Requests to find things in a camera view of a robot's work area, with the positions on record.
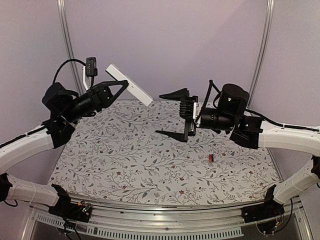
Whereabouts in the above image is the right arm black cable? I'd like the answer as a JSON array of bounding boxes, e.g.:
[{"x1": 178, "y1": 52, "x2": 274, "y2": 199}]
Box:
[{"x1": 194, "y1": 79, "x2": 320, "y2": 132}]

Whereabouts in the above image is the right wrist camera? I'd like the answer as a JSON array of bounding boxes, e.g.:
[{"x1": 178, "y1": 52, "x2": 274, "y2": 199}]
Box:
[{"x1": 192, "y1": 102, "x2": 202, "y2": 127}]

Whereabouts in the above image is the floral patterned table mat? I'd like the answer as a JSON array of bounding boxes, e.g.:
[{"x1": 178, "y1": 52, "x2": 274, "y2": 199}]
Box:
[{"x1": 49, "y1": 100, "x2": 280, "y2": 206}]

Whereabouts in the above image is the red black battery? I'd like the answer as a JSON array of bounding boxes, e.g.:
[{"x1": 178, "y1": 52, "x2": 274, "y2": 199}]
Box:
[{"x1": 208, "y1": 154, "x2": 214, "y2": 163}]

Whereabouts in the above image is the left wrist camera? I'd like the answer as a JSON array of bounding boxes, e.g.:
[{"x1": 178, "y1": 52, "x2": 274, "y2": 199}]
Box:
[{"x1": 82, "y1": 56, "x2": 98, "y2": 91}]

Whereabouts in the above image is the right aluminium frame post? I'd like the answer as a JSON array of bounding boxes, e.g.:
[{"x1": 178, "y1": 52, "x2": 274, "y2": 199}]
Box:
[{"x1": 249, "y1": 0, "x2": 275, "y2": 96}]

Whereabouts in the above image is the aluminium frame post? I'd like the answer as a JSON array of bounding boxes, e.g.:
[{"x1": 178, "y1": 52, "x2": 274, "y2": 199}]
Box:
[
  {"x1": 56, "y1": 0, "x2": 84, "y2": 94},
  {"x1": 249, "y1": 0, "x2": 275, "y2": 96}
]

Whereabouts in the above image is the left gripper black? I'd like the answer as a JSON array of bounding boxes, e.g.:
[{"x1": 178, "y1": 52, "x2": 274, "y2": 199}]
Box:
[{"x1": 62, "y1": 79, "x2": 129, "y2": 123}]

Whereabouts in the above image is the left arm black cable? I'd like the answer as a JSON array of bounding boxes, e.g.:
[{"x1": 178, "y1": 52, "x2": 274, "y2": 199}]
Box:
[{"x1": 51, "y1": 58, "x2": 87, "y2": 86}]

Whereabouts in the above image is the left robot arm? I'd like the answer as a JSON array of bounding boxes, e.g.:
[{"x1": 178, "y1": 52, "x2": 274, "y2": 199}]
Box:
[{"x1": 0, "y1": 80, "x2": 129, "y2": 217}]

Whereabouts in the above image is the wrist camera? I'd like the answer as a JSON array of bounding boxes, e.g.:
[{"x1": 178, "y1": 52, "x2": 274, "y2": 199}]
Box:
[
  {"x1": 192, "y1": 102, "x2": 202, "y2": 127},
  {"x1": 82, "y1": 56, "x2": 98, "y2": 91}
]

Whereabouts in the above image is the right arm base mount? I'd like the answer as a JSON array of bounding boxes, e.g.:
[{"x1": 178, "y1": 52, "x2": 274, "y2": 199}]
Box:
[{"x1": 241, "y1": 184, "x2": 285, "y2": 223}]

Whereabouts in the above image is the left aluminium frame post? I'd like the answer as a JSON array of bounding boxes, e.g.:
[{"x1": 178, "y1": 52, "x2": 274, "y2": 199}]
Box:
[{"x1": 56, "y1": 0, "x2": 84, "y2": 94}]

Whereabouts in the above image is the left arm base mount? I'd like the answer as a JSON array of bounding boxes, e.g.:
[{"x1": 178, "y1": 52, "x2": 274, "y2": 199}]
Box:
[{"x1": 48, "y1": 184, "x2": 93, "y2": 223}]

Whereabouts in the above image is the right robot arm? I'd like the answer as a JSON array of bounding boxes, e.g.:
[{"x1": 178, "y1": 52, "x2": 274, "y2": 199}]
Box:
[{"x1": 159, "y1": 80, "x2": 320, "y2": 218}]

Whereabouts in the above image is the white remote control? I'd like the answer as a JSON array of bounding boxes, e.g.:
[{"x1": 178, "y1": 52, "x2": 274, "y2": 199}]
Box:
[{"x1": 105, "y1": 63, "x2": 153, "y2": 107}]

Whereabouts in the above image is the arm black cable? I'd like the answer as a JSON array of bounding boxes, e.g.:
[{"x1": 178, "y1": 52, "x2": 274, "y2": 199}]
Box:
[
  {"x1": 194, "y1": 79, "x2": 320, "y2": 132},
  {"x1": 51, "y1": 58, "x2": 87, "y2": 86}
]

